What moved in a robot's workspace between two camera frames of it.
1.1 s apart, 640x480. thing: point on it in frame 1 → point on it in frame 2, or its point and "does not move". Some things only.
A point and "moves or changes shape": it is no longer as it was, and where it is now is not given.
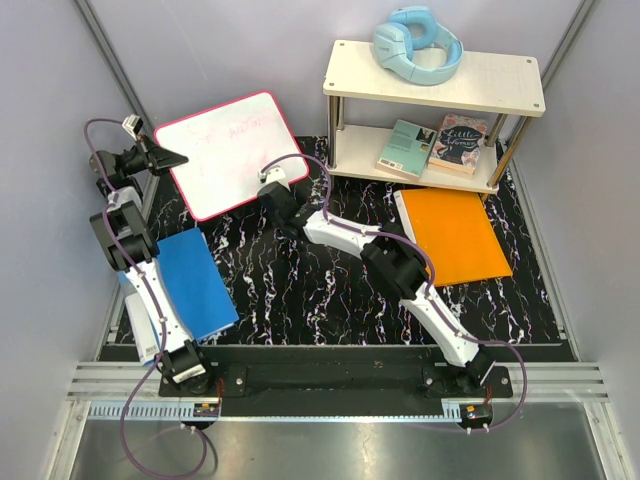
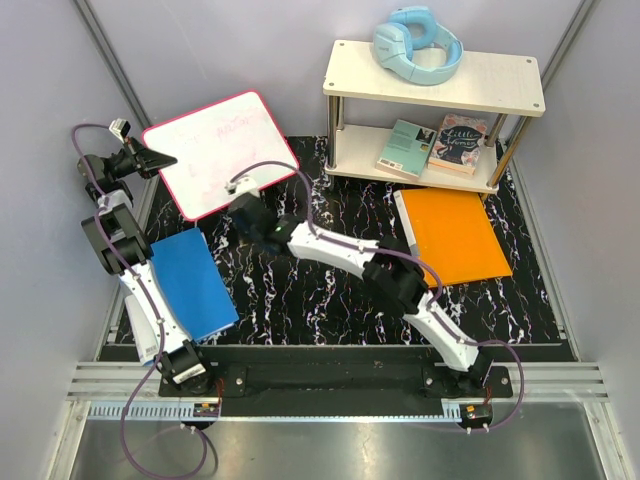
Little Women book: (459, 143) does not move
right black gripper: (289, 194) → (238, 227)
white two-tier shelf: (512, 83) does not move
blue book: (194, 283) does not move
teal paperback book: (406, 150) does not move
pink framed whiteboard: (228, 149) moves or changes shape
